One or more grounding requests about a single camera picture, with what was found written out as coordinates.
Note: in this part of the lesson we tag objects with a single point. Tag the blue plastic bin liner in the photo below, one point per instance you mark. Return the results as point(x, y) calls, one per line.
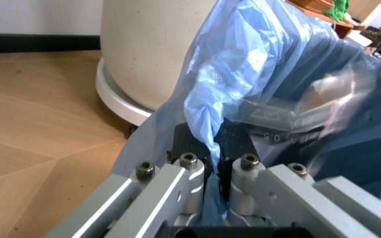
point(243, 62)

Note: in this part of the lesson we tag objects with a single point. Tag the brown wooden shelf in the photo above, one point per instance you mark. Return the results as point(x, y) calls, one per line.
point(323, 12)

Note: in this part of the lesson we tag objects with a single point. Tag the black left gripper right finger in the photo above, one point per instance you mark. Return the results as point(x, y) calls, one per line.
point(276, 196)

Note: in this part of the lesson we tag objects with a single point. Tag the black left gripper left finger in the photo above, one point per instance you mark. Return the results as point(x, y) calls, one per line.
point(164, 196)

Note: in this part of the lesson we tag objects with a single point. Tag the green plant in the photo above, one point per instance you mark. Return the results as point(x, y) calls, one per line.
point(337, 10)

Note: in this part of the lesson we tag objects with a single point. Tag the dark trash bin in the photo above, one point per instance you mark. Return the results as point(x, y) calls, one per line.
point(359, 158)

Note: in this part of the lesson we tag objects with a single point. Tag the white wheeled planter base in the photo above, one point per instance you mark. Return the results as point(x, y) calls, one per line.
point(117, 99)

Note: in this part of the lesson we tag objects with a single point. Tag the clear plastic wrapper with print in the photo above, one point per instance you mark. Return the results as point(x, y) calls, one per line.
point(319, 109)

